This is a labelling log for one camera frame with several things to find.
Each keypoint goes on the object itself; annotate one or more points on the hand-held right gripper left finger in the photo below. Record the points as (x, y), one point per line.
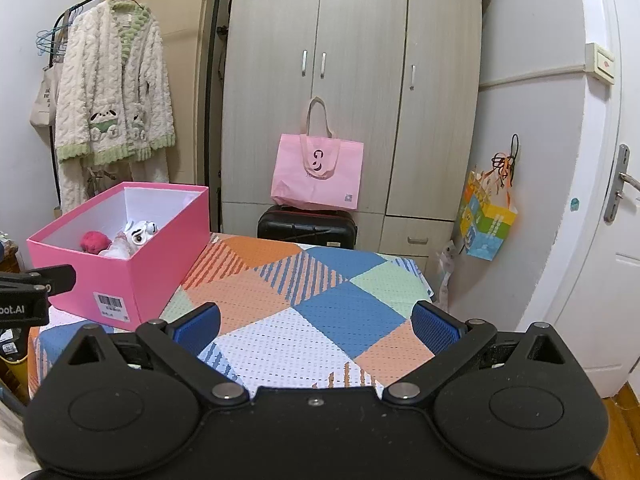
(197, 327)

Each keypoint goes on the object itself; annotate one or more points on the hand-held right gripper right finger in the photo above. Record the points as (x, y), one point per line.
(435, 327)

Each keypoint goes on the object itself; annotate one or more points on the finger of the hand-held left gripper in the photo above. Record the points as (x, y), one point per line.
(60, 277)

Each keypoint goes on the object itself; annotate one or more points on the pink strawberry plush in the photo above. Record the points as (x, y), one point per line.
(94, 241)

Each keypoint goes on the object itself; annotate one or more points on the pink cardboard box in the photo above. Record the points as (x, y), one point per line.
(150, 280)

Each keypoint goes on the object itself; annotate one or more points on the white brown dog plush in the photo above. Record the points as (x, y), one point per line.
(140, 232)

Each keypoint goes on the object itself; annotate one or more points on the white pink hanging bag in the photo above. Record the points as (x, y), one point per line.
(445, 270)

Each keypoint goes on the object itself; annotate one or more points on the colourful paper gift bag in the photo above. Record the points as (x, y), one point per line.
(487, 230)

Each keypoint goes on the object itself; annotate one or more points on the black suitcase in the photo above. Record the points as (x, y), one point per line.
(300, 227)

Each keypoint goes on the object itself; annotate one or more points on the beige canvas tote bag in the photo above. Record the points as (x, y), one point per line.
(42, 105)

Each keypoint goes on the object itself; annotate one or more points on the white door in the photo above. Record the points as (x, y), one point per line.
(615, 285)

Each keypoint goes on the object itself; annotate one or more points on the pink tote bag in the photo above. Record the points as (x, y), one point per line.
(320, 175)

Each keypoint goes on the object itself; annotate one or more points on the cream fluffy robe green trim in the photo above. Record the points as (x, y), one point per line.
(100, 85)

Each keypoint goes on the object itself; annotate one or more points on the light wooden cabinet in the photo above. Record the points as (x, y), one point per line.
(185, 60)

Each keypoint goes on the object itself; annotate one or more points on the black clothes rack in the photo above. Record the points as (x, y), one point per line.
(216, 60)

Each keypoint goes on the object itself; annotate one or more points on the beige three-door wardrobe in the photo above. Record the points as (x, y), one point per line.
(360, 25)

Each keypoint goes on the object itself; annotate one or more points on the cream light switch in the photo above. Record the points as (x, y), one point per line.
(600, 62)

